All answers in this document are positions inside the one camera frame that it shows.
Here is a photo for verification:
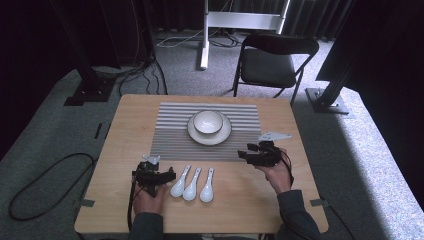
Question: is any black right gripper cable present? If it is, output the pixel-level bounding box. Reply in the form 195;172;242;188
279;149;295;188

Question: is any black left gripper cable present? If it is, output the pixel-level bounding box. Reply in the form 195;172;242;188
126;178;138;232

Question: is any white floor cable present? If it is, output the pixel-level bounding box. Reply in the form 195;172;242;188
155;28;205;49

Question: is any white ceramic spoon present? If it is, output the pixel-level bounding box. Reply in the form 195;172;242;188
199;167;215;204
170;164;192;198
182;166;203;202

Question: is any person's right hand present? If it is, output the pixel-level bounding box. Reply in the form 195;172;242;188
255;148;295;195

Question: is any black folding chair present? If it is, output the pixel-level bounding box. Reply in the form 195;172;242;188
232;33;320;106

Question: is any person's left hand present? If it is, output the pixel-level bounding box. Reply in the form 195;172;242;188
133;184;168;216

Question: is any white ceramic plate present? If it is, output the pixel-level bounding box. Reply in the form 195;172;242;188
186;111;232;147

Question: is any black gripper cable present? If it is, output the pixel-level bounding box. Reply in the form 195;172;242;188
126;178;138;232
279;149;295;188

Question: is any bundle of black floor cables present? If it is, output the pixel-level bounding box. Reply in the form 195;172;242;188
93;0;169;96

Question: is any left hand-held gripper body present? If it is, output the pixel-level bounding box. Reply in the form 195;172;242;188
132;154;168;198

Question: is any black metal stand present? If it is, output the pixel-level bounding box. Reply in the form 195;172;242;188
49;0;117;107
304;0;358;115

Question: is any white metal stand frame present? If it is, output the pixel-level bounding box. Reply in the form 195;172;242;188
199;0;292;71

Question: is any grey striped placemat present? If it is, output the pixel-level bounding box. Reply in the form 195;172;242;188
150;102;262;163

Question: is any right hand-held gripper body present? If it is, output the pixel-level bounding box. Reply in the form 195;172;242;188
246;132;292;168

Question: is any black looped floor cable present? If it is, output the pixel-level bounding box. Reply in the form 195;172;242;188
8;152;98;222

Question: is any white ceramic bowl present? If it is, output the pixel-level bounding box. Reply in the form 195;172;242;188
192;110;225;136

